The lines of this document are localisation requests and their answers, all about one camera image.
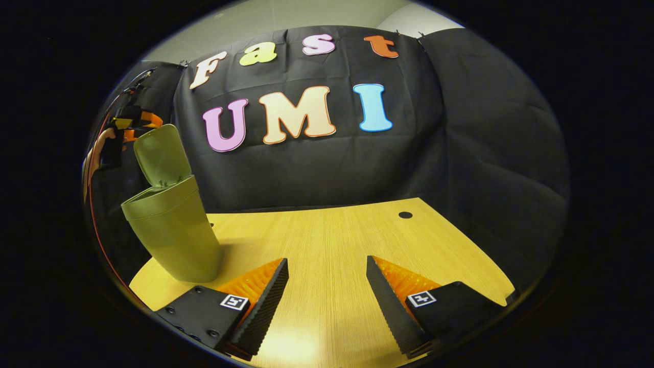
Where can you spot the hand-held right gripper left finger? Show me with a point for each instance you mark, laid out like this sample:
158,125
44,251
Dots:
265,312

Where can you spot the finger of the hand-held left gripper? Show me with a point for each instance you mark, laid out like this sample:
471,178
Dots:
150,118
130,136

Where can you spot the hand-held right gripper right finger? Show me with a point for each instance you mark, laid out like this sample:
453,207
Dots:
391,309

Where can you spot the green desktop garbage bin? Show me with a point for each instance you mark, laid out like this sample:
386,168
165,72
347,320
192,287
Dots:
173,235

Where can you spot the wooden desktop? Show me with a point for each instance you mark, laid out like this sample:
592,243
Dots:
327,245

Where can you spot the black backdrop cloth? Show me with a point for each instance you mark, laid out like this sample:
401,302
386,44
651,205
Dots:
332,168

